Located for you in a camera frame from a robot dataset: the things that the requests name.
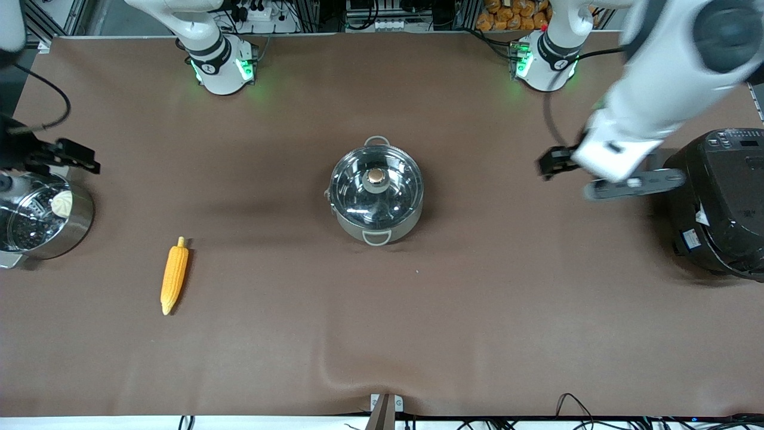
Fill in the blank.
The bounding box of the yellow corn cob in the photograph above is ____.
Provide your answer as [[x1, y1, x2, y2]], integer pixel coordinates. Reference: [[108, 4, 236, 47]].
[[160, 236, 190, 316]]

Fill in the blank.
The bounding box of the glass pot lid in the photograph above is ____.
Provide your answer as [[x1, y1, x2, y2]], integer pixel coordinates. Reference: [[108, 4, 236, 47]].
[[330, 145, 424, 231]]

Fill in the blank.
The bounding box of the shiny steel steamer pot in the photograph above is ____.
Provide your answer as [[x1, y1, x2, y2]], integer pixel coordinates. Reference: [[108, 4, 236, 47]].
[[0, 170, 95, 269]]

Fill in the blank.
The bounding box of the grey steel cooking pot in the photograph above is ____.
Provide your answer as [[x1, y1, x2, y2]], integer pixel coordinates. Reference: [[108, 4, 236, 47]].
[[325, 136, 426, 247]]

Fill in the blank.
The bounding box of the bag of orange snacks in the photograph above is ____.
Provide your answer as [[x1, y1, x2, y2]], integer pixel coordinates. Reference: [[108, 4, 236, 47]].
[[476, 0, 553, 32]]

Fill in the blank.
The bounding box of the black rice cooker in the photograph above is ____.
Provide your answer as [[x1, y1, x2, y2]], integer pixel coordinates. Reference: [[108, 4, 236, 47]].
[[661, 127, 764, 282]]

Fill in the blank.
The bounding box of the brown table cloth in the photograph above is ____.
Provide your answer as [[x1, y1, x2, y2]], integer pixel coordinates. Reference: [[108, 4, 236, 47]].
[[0, 33, 764, 417]]

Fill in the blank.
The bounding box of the white power strip with plugs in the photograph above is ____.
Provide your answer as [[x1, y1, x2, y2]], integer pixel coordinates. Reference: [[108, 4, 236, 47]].
[[230, 0, 299, 33]]

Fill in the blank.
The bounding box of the aluminium frame profile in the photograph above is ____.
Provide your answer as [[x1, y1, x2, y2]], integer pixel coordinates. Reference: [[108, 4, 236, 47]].
[[24, 0, 90, 45]]

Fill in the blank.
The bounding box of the black looped floor cable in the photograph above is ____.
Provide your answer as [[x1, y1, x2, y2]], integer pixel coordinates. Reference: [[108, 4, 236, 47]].
[[555, 392, 597, 430]]

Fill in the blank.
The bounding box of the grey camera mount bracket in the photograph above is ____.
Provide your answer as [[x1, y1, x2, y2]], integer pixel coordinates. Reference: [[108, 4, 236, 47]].
[[367, 393, 404, 430]]

